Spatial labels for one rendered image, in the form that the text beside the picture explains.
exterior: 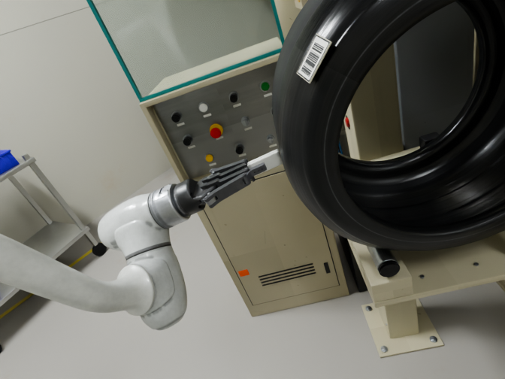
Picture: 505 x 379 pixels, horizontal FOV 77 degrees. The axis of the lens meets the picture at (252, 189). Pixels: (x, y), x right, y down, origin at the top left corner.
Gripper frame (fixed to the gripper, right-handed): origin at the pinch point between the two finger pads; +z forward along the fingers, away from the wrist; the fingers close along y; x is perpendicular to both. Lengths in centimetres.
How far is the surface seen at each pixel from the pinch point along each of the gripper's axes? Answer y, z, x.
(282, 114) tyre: -6.8, 7.7, -10.2
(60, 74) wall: 256, -177, -47
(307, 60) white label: -9.4, 14.3, -17.0
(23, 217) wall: 186, -262, 39
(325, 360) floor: 22, -23, 115
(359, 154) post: 26.0, 21.4, 23.0
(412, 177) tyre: 14.3, 30.7, 29.2
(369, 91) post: 25.9, 29.0, 6.1
